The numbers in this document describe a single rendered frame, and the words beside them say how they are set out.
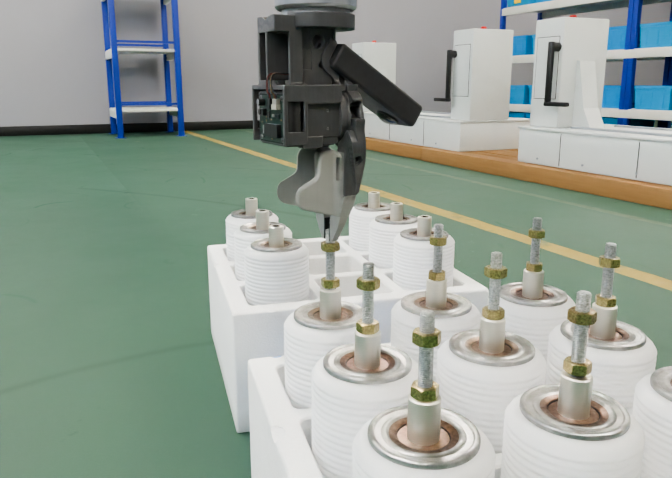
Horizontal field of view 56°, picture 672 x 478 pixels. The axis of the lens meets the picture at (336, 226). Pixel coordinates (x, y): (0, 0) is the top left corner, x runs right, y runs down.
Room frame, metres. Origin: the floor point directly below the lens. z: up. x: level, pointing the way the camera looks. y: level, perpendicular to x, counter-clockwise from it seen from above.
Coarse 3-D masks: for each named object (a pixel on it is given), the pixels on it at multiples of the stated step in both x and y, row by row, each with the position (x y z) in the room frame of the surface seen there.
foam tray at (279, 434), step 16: (256, 368) 0.64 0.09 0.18; (272, 368) 0.64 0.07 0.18; (256, 384) 0.60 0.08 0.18; (272, 384) 0.60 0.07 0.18; (256, 400) 0.60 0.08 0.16; (272, 400) 0.57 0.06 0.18; (288, 400) 0.57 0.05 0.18; (256, 416) 0.61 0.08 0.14; (272, 416) 0.54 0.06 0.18; (288, 416) 0.54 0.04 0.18; (304, 416) 0.54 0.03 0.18; (256, 432) 0.61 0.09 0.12; (272, 432) 0.52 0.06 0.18; (288, 432) 0.51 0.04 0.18; (304, 432) 0.53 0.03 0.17; (256, 448) 0.61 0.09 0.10; (272, 448) 0.51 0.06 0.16; (288, 448) 0.48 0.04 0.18; (304, 448) 0.48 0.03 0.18; (256, 464) 0.62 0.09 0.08; (272, 464) 0.52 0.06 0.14; (288, 464) 0.46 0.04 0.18; (304, 464) 0.46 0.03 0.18; (496, 464) 0.46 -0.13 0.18
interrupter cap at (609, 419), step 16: (528, 400) 0.43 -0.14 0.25; (544, 400) 0.43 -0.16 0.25; (592, 400) 0.43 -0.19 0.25; (608, 400) 0.43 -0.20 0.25; (528, 416) 0.41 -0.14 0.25; (544, 416) 0.41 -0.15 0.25; (560, 416) 0.41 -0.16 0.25; (592, 416) 0.41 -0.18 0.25; (608, 416) 0.41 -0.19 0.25; (624, 416) 0.41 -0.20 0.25; (560, 432) 0.39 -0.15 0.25; (576, 432) 0.38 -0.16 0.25; (592, 432) 0.39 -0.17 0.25; (608, 432) 0.38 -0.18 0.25; (624, 432) 0.39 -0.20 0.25
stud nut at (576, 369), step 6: (564, 360) 0.42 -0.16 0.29; (570, 360) 0.42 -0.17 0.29; (588, 360) 0.42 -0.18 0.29; (564, 366) 0.42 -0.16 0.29; (570, 366) 0.41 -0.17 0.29; (576, 366) 0.41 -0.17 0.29; (582, 366) 0.41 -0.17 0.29; (588, 366) 0.41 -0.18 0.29; (570, 372) 0.41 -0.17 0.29; (576, 372) 0.41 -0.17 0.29; (582, 372) 0.41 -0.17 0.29; (588, 372) 0.41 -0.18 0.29
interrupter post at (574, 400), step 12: (564, 372) 0.42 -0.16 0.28; (564, 384) 0.41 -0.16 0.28; (576, 384) 0.41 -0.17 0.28; (588, 384) 0.41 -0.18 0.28; (564, 396) 0.41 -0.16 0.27; (576, 396) 0.41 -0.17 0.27; (588, 396) 0.41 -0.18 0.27; (564, 408) 0.41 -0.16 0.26; (576, 408) 0.41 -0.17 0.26; (588, 408) 0.41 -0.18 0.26
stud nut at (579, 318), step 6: (570, 312) 0.42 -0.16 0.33; (576, 312) 0.41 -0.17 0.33; (582, 312) 0.41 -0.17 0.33; (588, 312) 0.41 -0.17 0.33; (594, 312) 0.41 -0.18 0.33; (570, 318) 0.42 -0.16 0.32; (576, 318) 0.41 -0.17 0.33; (582, 318) 0.41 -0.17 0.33; (588, 318) 0.41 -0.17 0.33; (594, 318) 0.41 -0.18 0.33; (582, 324) 0.41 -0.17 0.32; (588, 324) 0.41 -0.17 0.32
